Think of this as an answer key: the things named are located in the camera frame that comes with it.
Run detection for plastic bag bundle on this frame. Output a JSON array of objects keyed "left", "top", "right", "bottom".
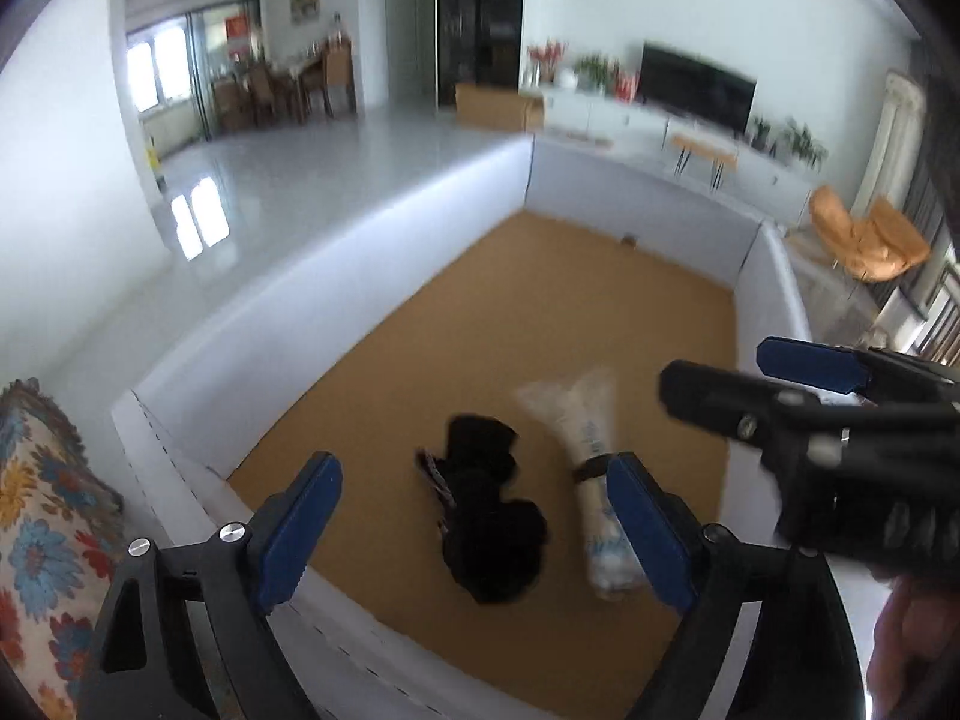
[{"left": 516, "top": 367, "right": 647, "bottom": 601}]

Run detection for black fuzzy earmuffs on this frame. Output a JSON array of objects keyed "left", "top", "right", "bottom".
[{"left": 431, "top": 415, "right": 548, "bottom": 606}]

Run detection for person's right hand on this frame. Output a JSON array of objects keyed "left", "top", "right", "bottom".
[{"left": 866, "top": 577, "right": 958, "bottom": 718}]

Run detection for orange butterfly chair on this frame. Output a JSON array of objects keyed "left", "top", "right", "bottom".
[{"left": 809, "top": 185, "right": 931, "bottom": 283}]

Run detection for white floor air conditioner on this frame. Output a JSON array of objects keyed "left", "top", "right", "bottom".
[{"left": 853, "top": 70, "right": 926, "bottom": 216}]

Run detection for white tv cabinet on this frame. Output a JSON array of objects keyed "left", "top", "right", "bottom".
[{"left": 524, "top": 86, "right": 814, "bottom": 227}]

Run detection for floral patterned cushion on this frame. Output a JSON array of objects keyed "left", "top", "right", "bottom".
[{"left": 2, "top": 379, "right": 124, "bottom": 718}]

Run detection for green plants by tv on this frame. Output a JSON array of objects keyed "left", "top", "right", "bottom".
[{"left": 750, "top": 115, "right": 828, "bottom": 171}]

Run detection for wooden side table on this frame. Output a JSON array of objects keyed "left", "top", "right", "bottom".
[{"left": 669, "top": 133, "right": 739, "bottom": 188}]

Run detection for black flat television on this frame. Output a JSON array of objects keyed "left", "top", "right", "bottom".
[{"left": 638, "top": 43, "right": 757, "bottom": 135}]

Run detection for green potted plant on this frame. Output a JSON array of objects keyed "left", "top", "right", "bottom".
[{"left": 574, "top": 54, "right": 620, "bottom": 96}]

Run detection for brown cardboard box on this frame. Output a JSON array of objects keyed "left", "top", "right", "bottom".
[{"left": 455, "top": 83, "right": 545, "bottom": 133}]

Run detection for red flower vase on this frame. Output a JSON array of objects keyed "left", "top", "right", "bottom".
[{"left": 527, "top": 39, "right": 568, "bottom": 85}]

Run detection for wooden dining table set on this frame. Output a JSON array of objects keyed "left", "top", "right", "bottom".
[{"left": 210, "top": 39, "right": 359, "bottom": 133}]

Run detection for black tall cabinet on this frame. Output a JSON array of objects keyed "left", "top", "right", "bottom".
[{"left": 436, "top": 0, "right": 523, "bottom": 107}]

